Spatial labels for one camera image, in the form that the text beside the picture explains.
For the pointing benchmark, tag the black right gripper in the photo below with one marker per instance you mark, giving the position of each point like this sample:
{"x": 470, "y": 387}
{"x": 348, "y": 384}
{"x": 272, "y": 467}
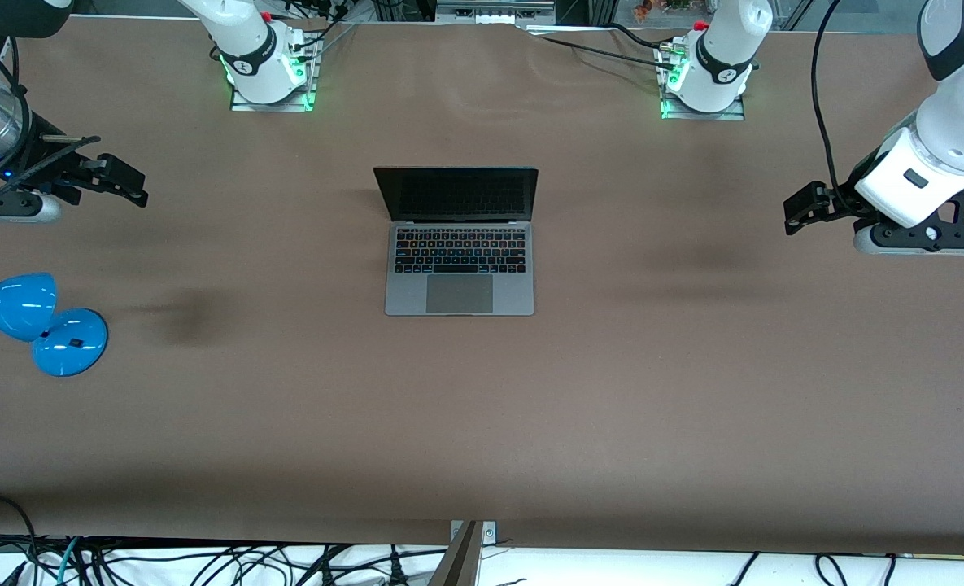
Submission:
{"x": 48, "y": 155}

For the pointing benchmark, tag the brown table cover sheet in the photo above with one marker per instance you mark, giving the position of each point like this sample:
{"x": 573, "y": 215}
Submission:
{"x": 693, "y": 407}

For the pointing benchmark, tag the grey metal box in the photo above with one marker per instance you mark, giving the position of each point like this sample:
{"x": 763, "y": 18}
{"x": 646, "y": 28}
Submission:
{"x": 494, "y": 12}

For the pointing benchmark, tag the grey camera stand post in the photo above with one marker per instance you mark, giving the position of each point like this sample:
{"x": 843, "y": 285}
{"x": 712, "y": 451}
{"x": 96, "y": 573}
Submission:
{"x": 459, "y": 566}

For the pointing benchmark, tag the small metal table bracket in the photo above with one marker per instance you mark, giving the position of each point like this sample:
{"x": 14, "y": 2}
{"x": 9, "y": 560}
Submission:
{"x": 488, "y": 533}

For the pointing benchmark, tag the orange background object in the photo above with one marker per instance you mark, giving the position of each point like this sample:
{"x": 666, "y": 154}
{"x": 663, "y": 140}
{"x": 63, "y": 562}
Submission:
{"x": 643, "y": 10}

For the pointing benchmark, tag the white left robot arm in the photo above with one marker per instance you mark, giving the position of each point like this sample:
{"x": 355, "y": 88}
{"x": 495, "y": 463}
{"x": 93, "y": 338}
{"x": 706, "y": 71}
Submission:
{"x": 721, "y": 49}

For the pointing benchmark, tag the grey laptop with black keyboard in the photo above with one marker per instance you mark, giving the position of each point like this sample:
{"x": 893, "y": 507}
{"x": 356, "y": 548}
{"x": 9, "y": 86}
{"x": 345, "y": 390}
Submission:
{"x": 457, "y": 295}

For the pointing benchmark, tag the blue desk lamp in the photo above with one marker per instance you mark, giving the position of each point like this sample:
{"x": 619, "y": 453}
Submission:
{"x": 71, "y": 342}

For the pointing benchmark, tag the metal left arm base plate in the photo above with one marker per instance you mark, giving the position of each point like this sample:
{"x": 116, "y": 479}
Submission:
{"x": 721, "y": 115}

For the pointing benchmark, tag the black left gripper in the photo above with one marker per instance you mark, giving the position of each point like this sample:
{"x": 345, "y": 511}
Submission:
{"x": 844, "y": 201}

